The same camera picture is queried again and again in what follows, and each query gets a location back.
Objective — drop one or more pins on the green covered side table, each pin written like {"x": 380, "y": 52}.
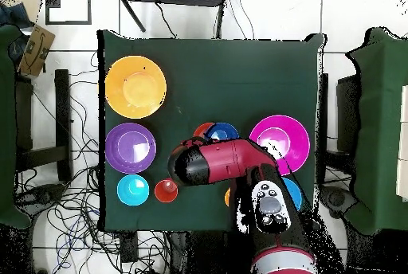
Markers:
{"x": 6, "y": 127}
{"x": 379, "y": 127}

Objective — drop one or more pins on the dark green tablecloth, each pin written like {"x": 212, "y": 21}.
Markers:
{"x": 207, "y": 79}

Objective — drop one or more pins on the small dark blue bowl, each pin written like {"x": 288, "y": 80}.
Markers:
{"x": 221, "y": 132}

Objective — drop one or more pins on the orange cup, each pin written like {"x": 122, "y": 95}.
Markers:
{"x": 227, "y": 197}

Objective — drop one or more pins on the red cup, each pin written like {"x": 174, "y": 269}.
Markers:
{"x": 165, "y": 192}

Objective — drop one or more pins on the purple bowl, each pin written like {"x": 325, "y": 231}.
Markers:
{"x": 127, "y": 148}

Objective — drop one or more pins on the black square frame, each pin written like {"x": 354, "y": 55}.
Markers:
{"x": 52, "y": 0}

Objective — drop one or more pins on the black stand foot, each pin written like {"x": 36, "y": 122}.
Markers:
{"x": 41, "y": 196}
{"x": 338, "y": 199}

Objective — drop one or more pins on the large pink bowl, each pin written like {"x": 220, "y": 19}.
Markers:
{"x": 287, "y": 127}

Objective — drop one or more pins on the small cyan bowl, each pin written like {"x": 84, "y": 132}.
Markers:
{"x": 133, "y": 190}

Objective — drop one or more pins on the small red bowl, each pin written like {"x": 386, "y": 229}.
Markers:
{"x": 200, "y": 130}

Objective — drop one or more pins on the black power strip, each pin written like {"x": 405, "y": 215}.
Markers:
{"x": 129, "y": 247}

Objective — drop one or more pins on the large yellow bowl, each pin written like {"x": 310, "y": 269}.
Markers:
{"x": 135, "y": 89}

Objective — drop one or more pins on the blue cloth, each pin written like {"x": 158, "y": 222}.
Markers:
{"x": 14, "y": 16}

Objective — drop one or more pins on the cardboard box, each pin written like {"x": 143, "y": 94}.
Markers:
{"x": 36, "y": 49}

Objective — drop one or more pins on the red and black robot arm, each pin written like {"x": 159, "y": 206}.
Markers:
{"x": 223, "y": 159}

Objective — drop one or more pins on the black box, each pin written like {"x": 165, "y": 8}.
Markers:
{"x": 347, "y": 111}

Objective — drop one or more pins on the medium sky blue bowl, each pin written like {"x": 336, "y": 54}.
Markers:
{"x": 295, "y": 192}

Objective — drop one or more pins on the black floor stand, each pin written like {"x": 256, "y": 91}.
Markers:
{"x": 62, "y": 121}

